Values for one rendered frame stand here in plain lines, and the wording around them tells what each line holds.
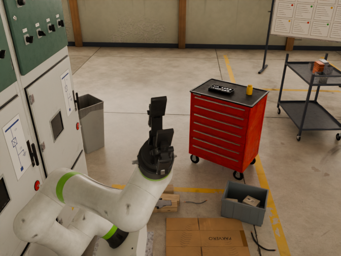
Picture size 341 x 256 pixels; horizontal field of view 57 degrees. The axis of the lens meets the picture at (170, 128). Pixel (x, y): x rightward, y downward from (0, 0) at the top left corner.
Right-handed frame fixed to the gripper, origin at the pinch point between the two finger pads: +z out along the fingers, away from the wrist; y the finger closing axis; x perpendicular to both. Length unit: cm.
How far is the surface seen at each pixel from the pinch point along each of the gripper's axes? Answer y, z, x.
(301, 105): 151, -346, 264
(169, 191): 41, -265, 32
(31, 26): 100, -80, -47
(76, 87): 304, -466, -80
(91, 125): 142, -296, -43
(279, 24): 361, -409, 330
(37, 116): 63, -109, -53
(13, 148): 39, -95, -60
